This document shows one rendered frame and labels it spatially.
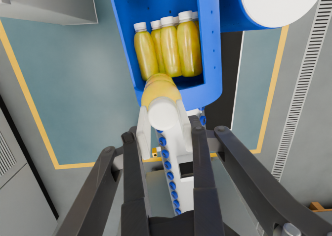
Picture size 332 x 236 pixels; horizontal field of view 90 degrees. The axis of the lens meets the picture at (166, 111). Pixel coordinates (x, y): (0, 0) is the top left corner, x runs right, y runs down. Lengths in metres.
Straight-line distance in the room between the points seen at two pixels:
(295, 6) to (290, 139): 2.00
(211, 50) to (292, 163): 2.53
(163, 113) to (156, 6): 0.52
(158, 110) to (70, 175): 2.35
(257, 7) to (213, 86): 0.32
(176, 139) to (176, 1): 0.59
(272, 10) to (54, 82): 1.78
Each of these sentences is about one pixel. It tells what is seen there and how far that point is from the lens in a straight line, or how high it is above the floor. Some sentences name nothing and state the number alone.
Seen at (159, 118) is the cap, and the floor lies 1.45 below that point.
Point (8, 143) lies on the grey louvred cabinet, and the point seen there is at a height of 0.19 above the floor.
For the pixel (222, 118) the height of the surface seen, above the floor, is 0.15.
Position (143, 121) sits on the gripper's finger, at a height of 1.48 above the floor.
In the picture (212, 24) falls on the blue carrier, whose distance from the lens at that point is 0.46.
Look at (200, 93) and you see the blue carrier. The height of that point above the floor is 1.23.
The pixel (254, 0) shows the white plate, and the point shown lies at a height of 1.04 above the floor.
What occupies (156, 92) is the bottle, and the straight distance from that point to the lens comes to 0.23.
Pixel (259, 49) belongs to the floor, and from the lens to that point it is 1.91.
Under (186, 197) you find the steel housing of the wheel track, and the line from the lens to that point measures 1.16.
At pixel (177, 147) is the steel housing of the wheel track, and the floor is 0.93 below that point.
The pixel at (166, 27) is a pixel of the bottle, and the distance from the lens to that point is 0.56.
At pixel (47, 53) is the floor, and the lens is 1.91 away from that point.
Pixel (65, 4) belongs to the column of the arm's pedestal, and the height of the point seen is 0.54.
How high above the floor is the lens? 1.64
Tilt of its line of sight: 66 degrees down
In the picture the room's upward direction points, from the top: 172 degrees clockwise
